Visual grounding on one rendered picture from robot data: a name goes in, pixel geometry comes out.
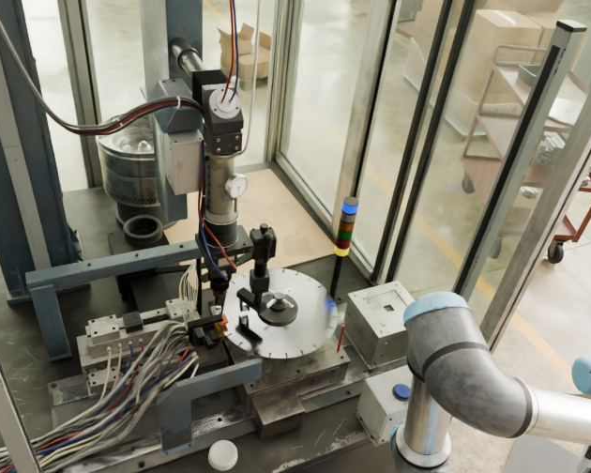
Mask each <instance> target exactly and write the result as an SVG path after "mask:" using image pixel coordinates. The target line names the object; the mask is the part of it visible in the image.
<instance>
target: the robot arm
mask: <svg viewBox="0 0 591 473"><path fill-rule="evenodd" d="M403 321H404V323H403V325H404V327H405V328H406V330H407V333H408V339H409V342H408V348H407V356H406V360H407V365H408V368H409V370H410V372H411V373H412V375H413V376H412V383H411V388H410V395H409V402H408V407H407V414H406V419H403V420H400V421H399V422H398V425H394V426H393V428H392V429H391V431H390V433H389V438H388V440H389V449H390V453H391V455H392V457H393V461H394V464H395V467H396V471H397V473H452V470H451V467H450V465H449V461H448V456H449V454H450V449H451V441H450V437H449V435H448V433H447V429H448V425H449V421H450V417H451V416H452V417H454V418H455V419H457V420H459V421H461V422H462V423H464V424H466V425H468V426H470V427H472V428H474V429H476V430H479V431H481V432H483V433H485V434H488V435H494V436H498V437H504V438H509V439H514V438H519V437H521V436H523V435H533V436H539V437H545V438H550V439H556V440H562V441H567V442H573V443H579V444H584V448H583V452H582V454H581V456H580V459H579V461H578V463H577V464H576V467H577V473H584V471H585V470H586V468H587V467H591V355H589V356H582V357H579V358H577V359H576V360H575V361H574V363H573V364H572V368H571V377H572V381H573V383H574V385H575V387H576V389H577V390H579V391H580V392H581V393H583V394H571V393H559V392H554V391H549V390H545V389H537V388H532V387H528V386H527V385H526V384H525V383H524V382H523V381H522V380H521V379H520V378H517V377H514V376H509V375H507V374H505V373H504V372H503V371H502V370H501V369H500V368H499V366H498V365H497V363H496V362H495V360H494V358H493V355H492V353H491V351H490V349H489V347H488V345H487V344H486V342H485V340H484V338H483V336H482V334H481V332H480V330H479V328H478V326H477V323H476V320H475V318H474V316H473V315H472V310H471V308H469V307H468V306H467V304H466V302H465V300H464V299H463V298H462V297H460V296H459V295H457V294H455V293H451V292H434V293H430V294H427V295H424V296H422V297H420V298H418V299H416V300H414V301H413V302H411V303H410V304H409V305H408V306H407V308H406V309H405V311H404V313H403Z"/></svg>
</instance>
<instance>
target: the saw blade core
mask: <svg viewBox="0 0 591 473"><path fill-rule="evenodd" d="M267 270H268V273H269V275H270V285H269V289H270V290H272V291H273V292H283V291H285V290H286V289H287V288H289V287H290V288H291V289H292V290H291V291H290V292H289V293H287V294H286V295H289V296H290V297H292V298H293V299H294V300H295V301H296V303H297V306H298V312H297V316H296V318H295V319H294V320H293V321H291V322H290V323H287V324H284V325H274V324H270V323H267V322H266V321H265V320H263V319H262V318H261V317H260V316H259V314H258V313H257V312H256V311H255V310H253V309H252V308H250V311H246V312H241V311H240V309H239V298H238V297H237V296H236V291H238V290H239V289H241V288H242V287H245V288H246V289H248V290H249V291H250V292H251V290H250V272H246V273H244V274H242V275H243V276H244V277H246V278H244V277H243V276H242V275H240V276H238V277H236V278H234V279H233V280H232V281H231V282H229V284H230V286H229V288H228V290H227V295H226V298H225V303H224V308H223V313H225V315H226V317H227V319H228V321H229V323H228V324H225V325H221V326H220V328H221V330H222V332H223V333H224V334H225V336H227V338H228V339H229V340H230V341H231V342H232V343H234V344H235V345H237V346H238V347H240V348H241V349H243V350H245V351H247V352H249V353H253V351H254V349H256V350H255V351H254V353H253V355H256V356H260V357H264V358H269V353H271V356H270V358H271V359H286V355H285V354H287V358H288V359H292V358H297V357H301V356H303V355H304V356H305V355H308V354H309V353H311V352H313V351H315V350H317V348H318V349H319V348H320V347H321V346H323V345H324V344H325V343H326V342H327V341H328V340H329V339H330V338H331V336H332V335H333V333H334V331H335V329H336V326H337V323H338V318H336V317H338V310H337V306H336V303H335V301H334V299H333V297H332V296H331V295H330V294H329V292H328V291H327V290H326V289H325V288H324V287H323V286H322V285H321V284H320V283H318V282H317V281H316V280H315V279H313V278H311V277H309V276H307V275H305V274H302V273H300V272H298V273H297V271H293V270H290V269H284V272H283V268H271V269H270V272H269V268H268V269H267ZM296 273H297V275H296ZM308 280H309V281H308ZM234 283H235V284H234ZM320 286H321V287H320ZM318 287H320V288H318ZM326 296H328V297H326ZM331 306H334V307H331ZM332 316H333V317H332ZM230 334H232V335H230ZM228 335H229V336H228ZM323 337H324V338H323ZM240 343H242V344H240ZM314 345H315V346H314ZM300 351H302V353H303V355H302V353H301V352H300Z"/></svg>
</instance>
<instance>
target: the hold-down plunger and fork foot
mask: <svg viewBox="0 0 591 473"><path fill-rule="evenodd" d="M236 296H237V297H238V298H239V309H240V311H241V312H242V310H243V302H244V303H246V304H247V306H248V311H250V308H252V309H253V310H255V311H256V312H257V313H258V314H260V313H262V312H263V311H264V310H266V303H264V302H263V293H262V294H253V293H252V292H250V291H249V290H248V289H246V288H245V287H242V288H241V289H239V290H238V291H236Z"/></svg>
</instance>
